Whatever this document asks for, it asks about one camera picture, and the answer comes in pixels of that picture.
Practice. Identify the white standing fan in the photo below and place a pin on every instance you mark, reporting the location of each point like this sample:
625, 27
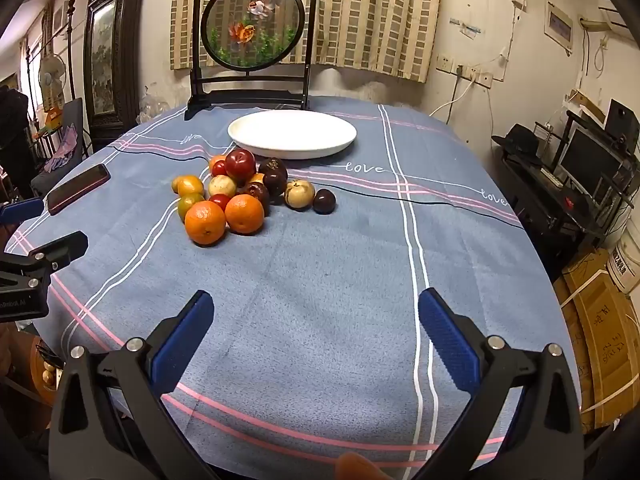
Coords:
52, 72

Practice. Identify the green-yellow tangerine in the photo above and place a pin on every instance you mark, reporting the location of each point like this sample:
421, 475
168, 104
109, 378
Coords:
189, 205

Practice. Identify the black computer desk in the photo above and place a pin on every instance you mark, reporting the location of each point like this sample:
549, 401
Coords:
545, 200

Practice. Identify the white air conditioner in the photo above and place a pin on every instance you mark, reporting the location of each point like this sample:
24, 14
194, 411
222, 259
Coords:
602, 19

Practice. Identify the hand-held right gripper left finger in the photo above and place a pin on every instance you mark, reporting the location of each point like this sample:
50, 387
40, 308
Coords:
182, 342

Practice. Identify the clear plastic bags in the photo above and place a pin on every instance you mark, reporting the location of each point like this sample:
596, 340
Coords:
152, 105

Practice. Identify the white plastic bucket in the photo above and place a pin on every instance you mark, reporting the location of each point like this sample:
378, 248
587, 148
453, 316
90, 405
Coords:
625, 267

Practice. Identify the round textured orange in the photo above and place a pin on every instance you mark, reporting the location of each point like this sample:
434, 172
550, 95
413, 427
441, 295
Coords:
205, 222
244, 213

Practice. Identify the framed wall picture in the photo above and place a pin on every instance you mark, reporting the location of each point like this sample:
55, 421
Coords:
559, 25

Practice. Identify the person's right hand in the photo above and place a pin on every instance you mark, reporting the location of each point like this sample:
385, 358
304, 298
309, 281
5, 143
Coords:
362, 467

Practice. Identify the mottled beige pear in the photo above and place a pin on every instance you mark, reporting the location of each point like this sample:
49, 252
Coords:
299, 193

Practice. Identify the checked beige curtain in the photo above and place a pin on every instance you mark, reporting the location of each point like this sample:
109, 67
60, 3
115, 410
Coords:
370, 20

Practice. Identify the carved dark wooden panel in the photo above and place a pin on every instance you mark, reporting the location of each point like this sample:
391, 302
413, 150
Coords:
107, 60

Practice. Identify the dark purple plum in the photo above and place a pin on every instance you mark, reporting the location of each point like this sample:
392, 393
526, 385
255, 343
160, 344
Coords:
275, 182
324, 201

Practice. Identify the chair with clothes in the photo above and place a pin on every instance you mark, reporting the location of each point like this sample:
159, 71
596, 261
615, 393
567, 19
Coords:
65, 130

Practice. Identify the smooth orange persimmon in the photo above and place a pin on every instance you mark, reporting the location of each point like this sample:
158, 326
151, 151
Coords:
256, 178
217, 164

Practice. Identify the pale beige longan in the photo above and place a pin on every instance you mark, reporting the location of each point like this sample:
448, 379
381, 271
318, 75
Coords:
222, 186

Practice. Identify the black metal chair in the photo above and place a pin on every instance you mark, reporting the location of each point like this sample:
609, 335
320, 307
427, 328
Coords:
255, 20

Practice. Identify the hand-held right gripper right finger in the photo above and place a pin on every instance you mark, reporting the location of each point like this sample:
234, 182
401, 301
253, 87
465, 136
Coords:
447, 342

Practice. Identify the white oval plate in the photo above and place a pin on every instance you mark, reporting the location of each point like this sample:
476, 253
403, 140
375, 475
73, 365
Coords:
292, 132

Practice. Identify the yellow-orange persimmon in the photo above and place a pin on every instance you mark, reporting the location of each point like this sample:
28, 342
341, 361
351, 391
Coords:
187, 185

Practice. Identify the computer monitor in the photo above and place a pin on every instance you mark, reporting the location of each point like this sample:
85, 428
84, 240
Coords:
590, 160

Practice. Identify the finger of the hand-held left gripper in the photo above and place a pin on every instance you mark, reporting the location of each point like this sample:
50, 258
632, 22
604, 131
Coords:
20, 210
55, 252

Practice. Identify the black hat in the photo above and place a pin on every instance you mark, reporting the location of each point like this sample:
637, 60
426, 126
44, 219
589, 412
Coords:
520, 140

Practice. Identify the black speaker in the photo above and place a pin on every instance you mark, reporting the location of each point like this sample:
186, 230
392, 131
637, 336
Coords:
622, 120

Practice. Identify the small red cherry tomato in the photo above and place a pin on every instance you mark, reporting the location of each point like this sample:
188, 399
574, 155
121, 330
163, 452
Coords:
219, 201

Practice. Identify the dark red plum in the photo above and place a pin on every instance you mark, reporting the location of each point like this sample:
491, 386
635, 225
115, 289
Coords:
257, 194

